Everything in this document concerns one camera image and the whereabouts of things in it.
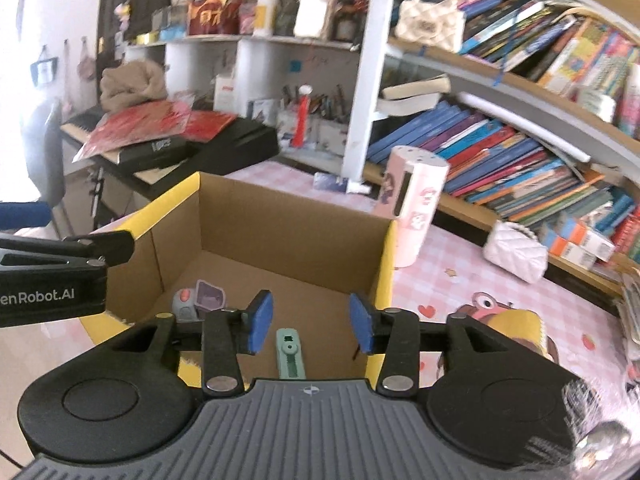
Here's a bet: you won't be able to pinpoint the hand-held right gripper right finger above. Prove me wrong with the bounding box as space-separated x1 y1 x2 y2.
348 292 547 397

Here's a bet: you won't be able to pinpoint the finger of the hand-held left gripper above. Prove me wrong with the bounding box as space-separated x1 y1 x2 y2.
0 231 136 275
0 202 53 228

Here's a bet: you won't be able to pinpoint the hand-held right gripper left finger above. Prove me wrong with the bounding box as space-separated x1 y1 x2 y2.
107 289 275 400

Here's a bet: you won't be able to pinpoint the green utility knife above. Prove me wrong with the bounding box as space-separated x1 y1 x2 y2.
276 328 307 380

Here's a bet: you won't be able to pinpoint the yellow cardboard box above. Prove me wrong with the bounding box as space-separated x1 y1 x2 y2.
81 171 399 392

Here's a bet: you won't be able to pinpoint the dark office chair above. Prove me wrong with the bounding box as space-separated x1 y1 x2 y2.
21 101 67 213

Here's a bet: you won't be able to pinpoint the purple lidded small container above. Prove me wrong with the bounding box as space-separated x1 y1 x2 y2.
194 280 229 311

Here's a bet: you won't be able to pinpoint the small grey toy robot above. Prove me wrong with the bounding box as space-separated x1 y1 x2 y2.
172 287 202 322

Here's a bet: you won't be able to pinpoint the pink cartoon desk mat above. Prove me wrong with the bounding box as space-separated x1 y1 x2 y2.
225 159 640 473

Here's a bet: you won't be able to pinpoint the red paper sheets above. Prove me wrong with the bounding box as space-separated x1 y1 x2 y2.
72 100 239 162

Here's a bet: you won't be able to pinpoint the pink cartoon humidifier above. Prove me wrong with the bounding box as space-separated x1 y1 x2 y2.
373 144 450 269

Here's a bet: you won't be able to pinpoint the hanging dark blue pouch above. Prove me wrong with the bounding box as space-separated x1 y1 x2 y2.
29 45 60 87

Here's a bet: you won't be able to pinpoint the small blue card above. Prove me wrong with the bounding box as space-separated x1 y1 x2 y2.
313 172 347 194

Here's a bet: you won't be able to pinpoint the black printer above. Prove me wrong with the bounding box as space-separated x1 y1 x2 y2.
60 104 280 187

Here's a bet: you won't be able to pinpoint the hanging pink pouch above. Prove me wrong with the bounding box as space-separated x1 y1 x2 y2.
76 36 97 82

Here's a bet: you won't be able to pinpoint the brown crumpled cloth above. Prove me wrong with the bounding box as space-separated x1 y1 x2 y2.
99 59 169 114

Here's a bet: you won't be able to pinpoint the white quilted purse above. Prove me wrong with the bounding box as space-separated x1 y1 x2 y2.
482 220 549 284

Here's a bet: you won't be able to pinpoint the white box red label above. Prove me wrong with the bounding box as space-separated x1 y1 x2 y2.
214 73 237 112

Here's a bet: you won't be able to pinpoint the pen holder with pens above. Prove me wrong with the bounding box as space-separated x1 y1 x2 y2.
276 85 352 157

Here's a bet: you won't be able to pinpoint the red and white pen toy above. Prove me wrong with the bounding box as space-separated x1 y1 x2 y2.
292 85 317 149

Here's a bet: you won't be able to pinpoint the row of colourful books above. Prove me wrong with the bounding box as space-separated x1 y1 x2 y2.
450 0 640 138
366 100 640 271

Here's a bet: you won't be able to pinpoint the orange and blue box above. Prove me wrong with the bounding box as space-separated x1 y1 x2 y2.
537 224 599 271
556 210 617 262

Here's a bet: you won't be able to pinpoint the white shelf unit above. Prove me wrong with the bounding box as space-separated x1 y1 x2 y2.
124 34 362 162

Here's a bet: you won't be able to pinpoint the thick cream-paged book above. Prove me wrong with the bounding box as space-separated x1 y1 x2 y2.
378 74 452 117

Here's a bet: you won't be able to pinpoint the white light bar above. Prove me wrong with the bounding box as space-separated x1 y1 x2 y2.
456 91 594 164

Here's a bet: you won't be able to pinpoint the fortune god doll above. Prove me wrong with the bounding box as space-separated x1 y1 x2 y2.
187 0 247 37

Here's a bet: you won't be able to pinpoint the white and wooden bookshelf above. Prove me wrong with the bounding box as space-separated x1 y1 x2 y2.
342 0 640 306

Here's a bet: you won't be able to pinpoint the crumpled clear plastic wrap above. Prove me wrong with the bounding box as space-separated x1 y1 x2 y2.
564 374 640 472

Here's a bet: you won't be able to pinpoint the stack of papers and booklets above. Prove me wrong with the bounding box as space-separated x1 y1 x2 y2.
616 269 640 343

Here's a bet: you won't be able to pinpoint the white cup yellow label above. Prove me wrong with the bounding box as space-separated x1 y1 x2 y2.
254 0 279 37

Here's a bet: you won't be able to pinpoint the white paper bag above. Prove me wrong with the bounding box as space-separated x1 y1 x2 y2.
293 0 342 41

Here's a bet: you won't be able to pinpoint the cream handbag with pearl handle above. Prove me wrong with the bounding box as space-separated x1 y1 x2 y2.
394 0 466 54

